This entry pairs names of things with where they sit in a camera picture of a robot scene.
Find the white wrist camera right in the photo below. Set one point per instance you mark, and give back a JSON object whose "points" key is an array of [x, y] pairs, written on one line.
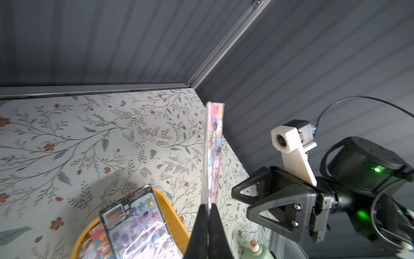
{"points": [[294, 140]]}

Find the pink cat sticker sheet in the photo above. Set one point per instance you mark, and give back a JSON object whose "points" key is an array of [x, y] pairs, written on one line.
{"points": [[212, 153]]}

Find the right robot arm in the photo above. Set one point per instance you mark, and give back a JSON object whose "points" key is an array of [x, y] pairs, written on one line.
{"points": [[359, 181]]}

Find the colourful sticker sheet in tray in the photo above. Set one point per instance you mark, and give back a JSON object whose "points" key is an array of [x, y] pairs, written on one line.
{"points": [[93, 244]]}

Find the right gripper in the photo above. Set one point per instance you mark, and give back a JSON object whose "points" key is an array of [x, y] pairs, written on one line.
{"points": [[291, 210]]}

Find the purple sticker sheet black border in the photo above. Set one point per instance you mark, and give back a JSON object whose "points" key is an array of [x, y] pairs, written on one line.
{"points": [[137, 229]]}

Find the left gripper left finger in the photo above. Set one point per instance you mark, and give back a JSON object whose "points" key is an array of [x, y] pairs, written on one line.
{"points": [[198, 244]]}

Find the yellow storage tray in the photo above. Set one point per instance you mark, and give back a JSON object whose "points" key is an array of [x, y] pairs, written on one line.
{"points": [[176, 227]]}

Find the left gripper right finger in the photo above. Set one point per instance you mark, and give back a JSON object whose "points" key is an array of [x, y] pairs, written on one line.
{"points": [[218, 247]]}

